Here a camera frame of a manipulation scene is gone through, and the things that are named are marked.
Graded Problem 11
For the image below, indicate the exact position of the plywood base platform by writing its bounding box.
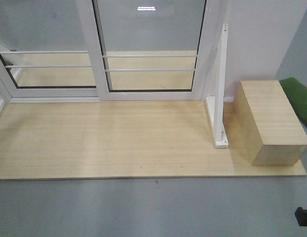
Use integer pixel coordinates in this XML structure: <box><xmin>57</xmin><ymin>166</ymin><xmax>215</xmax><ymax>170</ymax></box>
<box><xmin>0</xmin><ymin>101</ymin><xmax>306</xmax><ymax>180</ymax></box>

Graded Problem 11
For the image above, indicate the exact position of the white outer door frame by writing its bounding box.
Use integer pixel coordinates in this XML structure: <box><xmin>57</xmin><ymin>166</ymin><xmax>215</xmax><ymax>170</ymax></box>
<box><xmin>0</xmin><ymin>57</ymin><xmax>12</xmax><ymax>114</ymax></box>

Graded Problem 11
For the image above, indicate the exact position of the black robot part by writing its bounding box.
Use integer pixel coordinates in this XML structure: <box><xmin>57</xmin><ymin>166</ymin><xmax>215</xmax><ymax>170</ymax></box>
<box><xmin>295</xmin><ymin>207</ymin><xmax>307</xmax><ymax>227</ymax></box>

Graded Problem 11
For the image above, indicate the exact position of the white sliding glass door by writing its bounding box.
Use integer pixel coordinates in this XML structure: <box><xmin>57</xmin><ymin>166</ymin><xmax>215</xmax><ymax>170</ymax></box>
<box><xmin>76</xmin><ymin>0</ymin><xmax>227</xmax><ymax>101</ymax></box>

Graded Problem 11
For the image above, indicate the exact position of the plywood box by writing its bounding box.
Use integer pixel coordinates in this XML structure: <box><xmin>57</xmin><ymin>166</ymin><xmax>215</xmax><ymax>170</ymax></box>
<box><xmin>233</xmin><ymin>80</ymin><xmax>307</xmax><ymax>166</ymax></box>

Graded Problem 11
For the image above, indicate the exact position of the white fixed glass door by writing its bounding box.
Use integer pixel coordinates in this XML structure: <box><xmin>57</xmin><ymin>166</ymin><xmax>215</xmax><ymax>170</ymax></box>
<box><xmin>0</xmin><ymin>0</ymin><xmax>101</xmax><ymax>100</ymax></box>

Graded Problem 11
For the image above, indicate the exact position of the green cushion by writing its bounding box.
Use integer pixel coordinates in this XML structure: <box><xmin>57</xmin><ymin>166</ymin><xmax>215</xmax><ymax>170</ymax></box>
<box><xmin>279</xmin><ymin>77</ymin><xmax>307</xmax><ymax>126</ymax></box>

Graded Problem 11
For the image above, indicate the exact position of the white triangular support bracket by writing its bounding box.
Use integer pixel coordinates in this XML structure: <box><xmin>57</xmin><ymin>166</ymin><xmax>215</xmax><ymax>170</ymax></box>
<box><xmin>206</xmin><ymin>24</ymin><xmax>229</xmax><ymax>149</ymax></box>

